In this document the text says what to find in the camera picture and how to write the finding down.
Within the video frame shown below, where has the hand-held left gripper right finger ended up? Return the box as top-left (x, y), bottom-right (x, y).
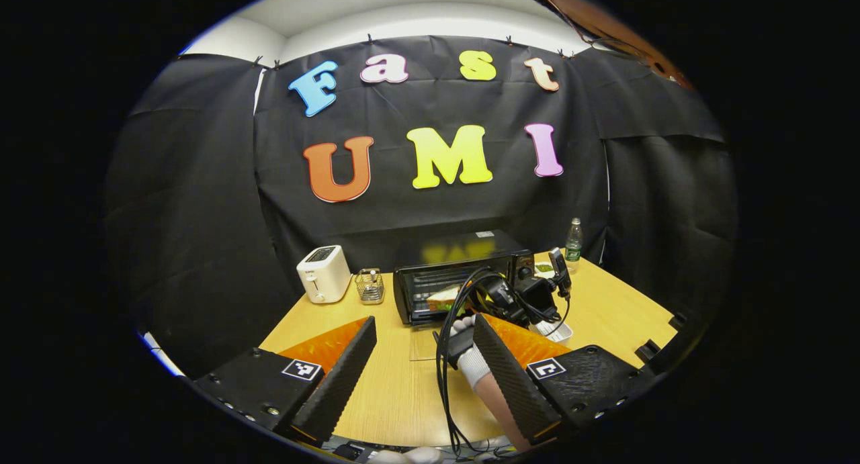
top-left (472, 314), bottom-right (662, 447)

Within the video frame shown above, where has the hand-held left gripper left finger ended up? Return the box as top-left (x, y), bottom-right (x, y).
top-left (191, 316), bottom-right (378, 446)

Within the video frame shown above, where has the lettuce sandwich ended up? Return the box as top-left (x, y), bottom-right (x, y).
top-left (427, 284), bottom-right (471, 314)

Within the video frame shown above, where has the black electric oven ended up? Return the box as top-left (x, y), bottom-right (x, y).
top-left (393, 230), bottom-right (535, 362)

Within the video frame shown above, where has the white rectangular container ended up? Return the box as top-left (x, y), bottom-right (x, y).
top-left (531, 320), bottom-right (574, 344)

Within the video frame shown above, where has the clear water bottle green label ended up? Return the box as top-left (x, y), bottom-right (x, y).
top-left (564, 217), bottom-right (583, 263)

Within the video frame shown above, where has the white toaster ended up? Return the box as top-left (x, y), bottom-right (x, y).
top-left (296, 245), bottom-right (352, 304)

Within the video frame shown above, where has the black backdrop cloth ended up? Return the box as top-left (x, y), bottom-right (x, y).
top-left (104, 36), bottom-right (740, 377)

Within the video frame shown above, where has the blurred brown object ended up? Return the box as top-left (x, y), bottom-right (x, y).
top-left (524, 0), bottom-right (693, 90)

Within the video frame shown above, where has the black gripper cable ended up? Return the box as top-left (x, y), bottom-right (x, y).
top-left (435, 268), bottom-right (515, 457)

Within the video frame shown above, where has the small wire basket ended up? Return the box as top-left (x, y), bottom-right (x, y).
top-left (354, 268), bottom-right (385, 305)

